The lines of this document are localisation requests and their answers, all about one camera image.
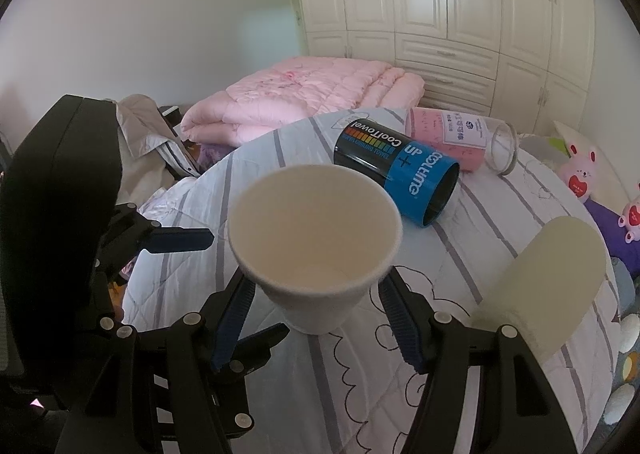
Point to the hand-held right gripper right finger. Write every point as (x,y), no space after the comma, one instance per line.
(400,329)

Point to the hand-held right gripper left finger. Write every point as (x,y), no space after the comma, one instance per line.
(231,329)

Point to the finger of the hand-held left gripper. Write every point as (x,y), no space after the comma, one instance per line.
(262,341)
(182,240)

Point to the white paper cup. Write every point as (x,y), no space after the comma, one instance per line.
(320,214)

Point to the cream paper cup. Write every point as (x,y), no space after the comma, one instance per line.
(545,284)

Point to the beige jacket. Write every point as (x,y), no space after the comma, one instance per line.
(145,149)

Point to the striped light bed quilt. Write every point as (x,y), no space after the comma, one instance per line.
(500,194)

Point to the black and blue canister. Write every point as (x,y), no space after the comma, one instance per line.
(400,159)

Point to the folded pink quilt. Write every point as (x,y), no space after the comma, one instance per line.
(300,94)

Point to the glass jar with pink filling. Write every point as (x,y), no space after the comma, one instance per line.
(460,139)

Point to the purple cushion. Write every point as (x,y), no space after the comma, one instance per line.
(607,226)

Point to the pink bunny plush toy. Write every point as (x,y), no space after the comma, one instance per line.
(580,176)
(631,221)

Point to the white wardrobe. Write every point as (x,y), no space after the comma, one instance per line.
(440,14)

